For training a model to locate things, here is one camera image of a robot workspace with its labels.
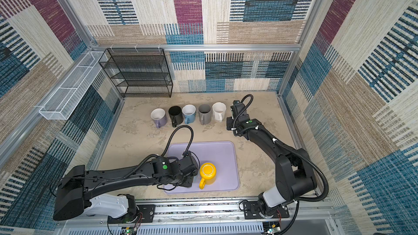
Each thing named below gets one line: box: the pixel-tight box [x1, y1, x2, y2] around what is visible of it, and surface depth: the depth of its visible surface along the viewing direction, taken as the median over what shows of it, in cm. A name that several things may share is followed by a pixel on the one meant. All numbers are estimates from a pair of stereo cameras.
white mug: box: [212, 101, 227, 123], surface depth 101 cm
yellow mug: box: [199, 162, 217, 190], surface depth 78 cm
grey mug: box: [198, 103, 212, 126], surface depth 101 cm
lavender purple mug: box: [150, 107, 168, 129], surface depth 103 cm
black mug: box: [168, 105, 184, 128], surface depth 101 cm
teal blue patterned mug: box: [181, 103, 197, 125], surface depth 101 cm
